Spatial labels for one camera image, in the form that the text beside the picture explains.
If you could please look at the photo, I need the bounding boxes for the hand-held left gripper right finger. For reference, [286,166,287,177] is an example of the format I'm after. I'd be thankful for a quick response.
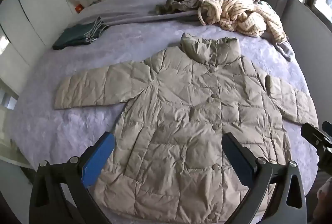
[222,132,308,224]

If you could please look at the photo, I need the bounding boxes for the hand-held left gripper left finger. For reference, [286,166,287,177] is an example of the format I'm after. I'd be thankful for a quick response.
[29,131,116,224]

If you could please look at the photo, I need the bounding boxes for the beige puffer jacket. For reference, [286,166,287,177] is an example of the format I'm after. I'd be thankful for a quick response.
[54,33,319,224]

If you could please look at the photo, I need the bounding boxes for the person's pink fleece clothing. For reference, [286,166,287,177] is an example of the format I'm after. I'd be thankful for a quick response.
[312,182,332,224]

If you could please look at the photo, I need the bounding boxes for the lavender fleece blanket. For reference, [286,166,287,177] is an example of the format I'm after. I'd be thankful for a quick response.
[5,0,325,224]

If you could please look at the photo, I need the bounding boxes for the grey cloth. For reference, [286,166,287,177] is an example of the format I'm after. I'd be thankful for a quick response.
[272,40,295,61]

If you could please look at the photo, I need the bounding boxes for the folded dark green jeans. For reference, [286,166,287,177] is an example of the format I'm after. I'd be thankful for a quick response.
[52,16,110,50]

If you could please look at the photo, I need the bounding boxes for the cream striped robe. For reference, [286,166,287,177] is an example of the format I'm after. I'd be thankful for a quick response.
[174,0,288,44]

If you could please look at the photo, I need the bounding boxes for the olive brown garment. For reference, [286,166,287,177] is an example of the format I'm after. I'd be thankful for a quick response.
[155,0,261,22]

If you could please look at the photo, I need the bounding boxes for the white wardrobe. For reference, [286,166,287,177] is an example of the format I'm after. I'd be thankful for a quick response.
[0,0,78,95]

